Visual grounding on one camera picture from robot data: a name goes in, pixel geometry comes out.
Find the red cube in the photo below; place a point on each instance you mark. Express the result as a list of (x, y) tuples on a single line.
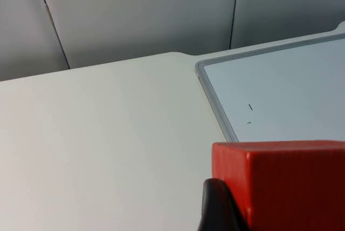
[(291, 187)]

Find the grey-framed whiteboard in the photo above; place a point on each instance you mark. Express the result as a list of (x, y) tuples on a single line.
[(277, 90)]

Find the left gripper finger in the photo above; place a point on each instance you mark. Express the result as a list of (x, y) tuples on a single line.
[(218, 209)]

